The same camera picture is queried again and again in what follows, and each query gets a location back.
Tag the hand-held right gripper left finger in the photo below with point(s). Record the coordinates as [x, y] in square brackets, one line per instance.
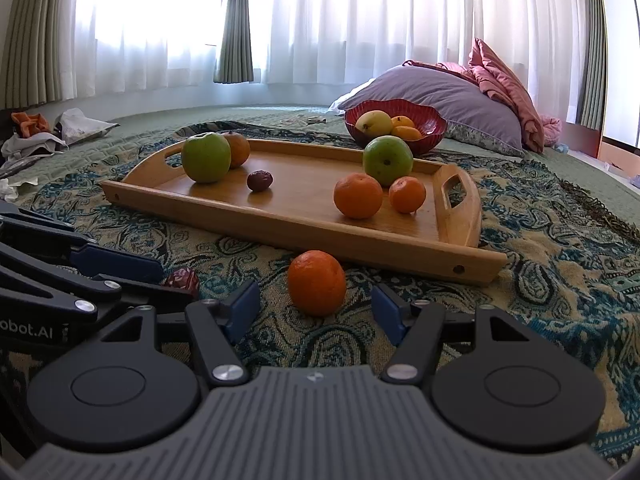
[242, 310]

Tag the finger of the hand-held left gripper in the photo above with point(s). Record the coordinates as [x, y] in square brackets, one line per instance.
[75, 292]
[120, 262]

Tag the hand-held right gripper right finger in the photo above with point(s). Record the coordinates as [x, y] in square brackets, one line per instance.
[391, 310]

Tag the red date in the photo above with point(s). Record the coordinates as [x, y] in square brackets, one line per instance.
[184, 280]
[260, 181]

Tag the bright orange tangerine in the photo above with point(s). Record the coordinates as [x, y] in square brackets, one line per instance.
[407, 195]
[316, 282]
[358, 196]

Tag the wooden tray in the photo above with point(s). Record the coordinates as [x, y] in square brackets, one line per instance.
[300, 210]

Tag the small green apple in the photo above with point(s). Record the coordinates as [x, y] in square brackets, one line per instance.
[206, 157]

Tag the large green apple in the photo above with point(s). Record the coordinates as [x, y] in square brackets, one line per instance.
[388, 160]

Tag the brownish rough orange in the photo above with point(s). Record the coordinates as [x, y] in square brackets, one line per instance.
[240, 149]

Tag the white tissue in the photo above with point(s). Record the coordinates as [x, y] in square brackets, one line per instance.
[12, 189]

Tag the green quilted bedspread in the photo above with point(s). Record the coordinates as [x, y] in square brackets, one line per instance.
[150, 122]

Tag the white crumpled cloth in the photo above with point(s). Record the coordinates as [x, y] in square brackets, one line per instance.
[30, 146]

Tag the orange cloth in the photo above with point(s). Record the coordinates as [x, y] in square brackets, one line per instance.
[30, 122]

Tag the blue patterned blanket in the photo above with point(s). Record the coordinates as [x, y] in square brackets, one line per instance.
[550, 240]

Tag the small yellow-orange fruit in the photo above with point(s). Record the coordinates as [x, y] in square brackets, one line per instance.
[409, 133]
[402, 121]

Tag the red bowl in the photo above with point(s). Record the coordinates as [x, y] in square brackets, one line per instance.
[430, 132]

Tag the yellow mango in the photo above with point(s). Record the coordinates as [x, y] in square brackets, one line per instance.
[373, 121]

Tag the purple pillow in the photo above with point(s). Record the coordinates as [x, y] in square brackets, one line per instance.
[440, 92]

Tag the light pink cloth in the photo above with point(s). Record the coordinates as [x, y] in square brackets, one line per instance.
[551, 130]

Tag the grey-green curtain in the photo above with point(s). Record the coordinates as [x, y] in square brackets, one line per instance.
[235, 20]
[35, 35]
[592, 45]

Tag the pink quilt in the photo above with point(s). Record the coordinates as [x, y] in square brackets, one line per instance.
[505, 85]

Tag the white sheer curtain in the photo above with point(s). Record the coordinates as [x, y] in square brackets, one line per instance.
[375, 15]

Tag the white wardrobe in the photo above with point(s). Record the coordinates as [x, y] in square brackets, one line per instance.
[622, 60]

